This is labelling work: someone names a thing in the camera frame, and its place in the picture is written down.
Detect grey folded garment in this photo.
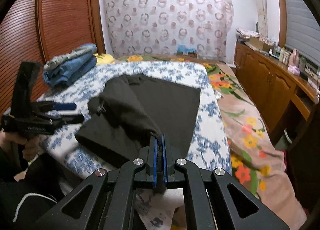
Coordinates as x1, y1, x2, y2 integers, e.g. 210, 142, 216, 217
43, 43, 97, 71

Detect cardboard box with blue cloth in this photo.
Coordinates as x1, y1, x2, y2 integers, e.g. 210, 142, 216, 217
176, 45, 197, 58

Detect pink bottle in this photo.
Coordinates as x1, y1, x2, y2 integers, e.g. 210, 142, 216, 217
289, 49, 299, 67

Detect yellow plush toy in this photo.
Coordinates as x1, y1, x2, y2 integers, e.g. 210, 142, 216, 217
93, 53, 114, 65

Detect brown louvered wardrobe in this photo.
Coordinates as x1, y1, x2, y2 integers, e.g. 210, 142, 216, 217
1, 0, 106, 113

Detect black pants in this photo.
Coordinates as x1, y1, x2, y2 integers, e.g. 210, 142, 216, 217
75, 74, 201, 168

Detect grey window blind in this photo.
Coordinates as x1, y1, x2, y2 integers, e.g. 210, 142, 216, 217
285, 0, 320, 64

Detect folded floral cloth pile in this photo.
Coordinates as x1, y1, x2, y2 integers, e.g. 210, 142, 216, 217
236, 28, 260, 42

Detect blue floral white bedsheet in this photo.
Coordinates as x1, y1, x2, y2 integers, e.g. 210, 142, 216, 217
42, 61, 231, 179

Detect person's left hand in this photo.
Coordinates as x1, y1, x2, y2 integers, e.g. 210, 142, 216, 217
1, 130, 39, 161

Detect colourful floral blanket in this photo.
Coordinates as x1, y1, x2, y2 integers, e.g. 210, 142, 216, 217
117, 54, 307, 230

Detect cardboard box on cabinet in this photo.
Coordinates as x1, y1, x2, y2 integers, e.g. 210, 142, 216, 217
248, 36, 273, 52

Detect blue denim jeans stack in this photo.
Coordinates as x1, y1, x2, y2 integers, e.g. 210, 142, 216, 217
42, 52, 97, 88

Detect pink circle patterned curtain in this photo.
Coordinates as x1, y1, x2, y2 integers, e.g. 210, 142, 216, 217
104, 0, 234, 62

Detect wooden sideboard cabinet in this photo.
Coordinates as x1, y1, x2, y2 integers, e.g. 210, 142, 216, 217
234, 42, 316, 144

